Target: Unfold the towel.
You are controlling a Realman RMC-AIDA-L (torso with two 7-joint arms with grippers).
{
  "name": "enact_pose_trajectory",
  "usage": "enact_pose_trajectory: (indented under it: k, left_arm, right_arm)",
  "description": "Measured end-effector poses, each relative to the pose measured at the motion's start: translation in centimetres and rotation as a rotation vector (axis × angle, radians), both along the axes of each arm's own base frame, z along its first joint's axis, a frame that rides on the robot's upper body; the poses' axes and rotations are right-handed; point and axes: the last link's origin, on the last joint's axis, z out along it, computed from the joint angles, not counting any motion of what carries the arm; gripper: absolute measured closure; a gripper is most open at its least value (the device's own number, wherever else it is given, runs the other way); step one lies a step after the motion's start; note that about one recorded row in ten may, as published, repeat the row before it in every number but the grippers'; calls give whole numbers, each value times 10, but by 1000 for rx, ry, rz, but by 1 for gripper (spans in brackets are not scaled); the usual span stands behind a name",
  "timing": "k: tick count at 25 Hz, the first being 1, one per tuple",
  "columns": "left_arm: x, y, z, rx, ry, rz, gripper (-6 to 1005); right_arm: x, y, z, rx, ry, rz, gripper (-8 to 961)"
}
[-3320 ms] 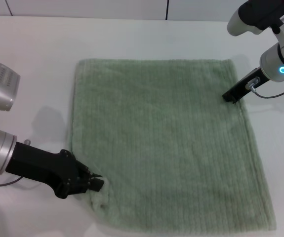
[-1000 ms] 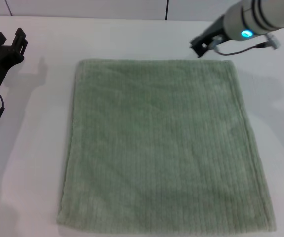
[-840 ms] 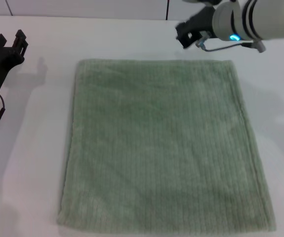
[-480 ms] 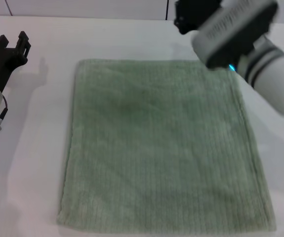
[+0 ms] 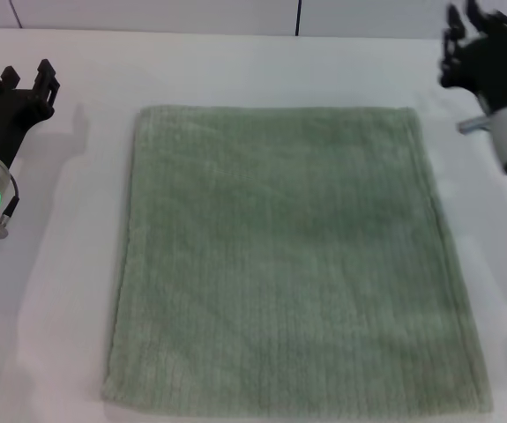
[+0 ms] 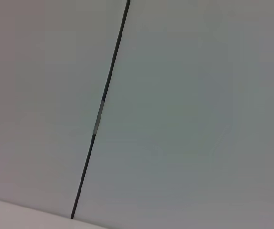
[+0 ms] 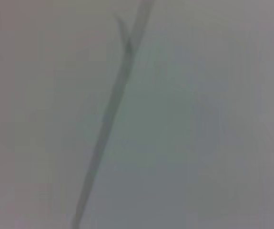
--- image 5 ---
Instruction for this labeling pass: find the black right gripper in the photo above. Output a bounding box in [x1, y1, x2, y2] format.
[438, 0, 507, 111]

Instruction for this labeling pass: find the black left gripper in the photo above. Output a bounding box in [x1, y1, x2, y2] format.
[0, 59, 63, 168]

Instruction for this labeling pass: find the green ribbed towel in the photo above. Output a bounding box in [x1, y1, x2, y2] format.
[101, 104, 495, 415]

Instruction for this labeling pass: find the left gripper cable with plug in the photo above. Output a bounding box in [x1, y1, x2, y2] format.
[0, 174, 21, 240]

